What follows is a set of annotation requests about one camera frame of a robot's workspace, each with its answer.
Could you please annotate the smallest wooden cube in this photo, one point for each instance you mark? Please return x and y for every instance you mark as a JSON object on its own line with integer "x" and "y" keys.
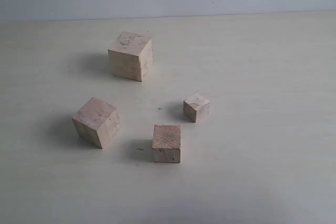
{"x": 196, "y": 107}

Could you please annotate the third largest wooden cube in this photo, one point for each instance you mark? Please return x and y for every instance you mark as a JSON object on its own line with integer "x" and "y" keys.
{"x": 166, "y": 144}

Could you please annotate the second largest wooden cube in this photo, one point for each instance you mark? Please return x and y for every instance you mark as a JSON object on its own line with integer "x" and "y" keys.
{"x": 97, "y": 122}

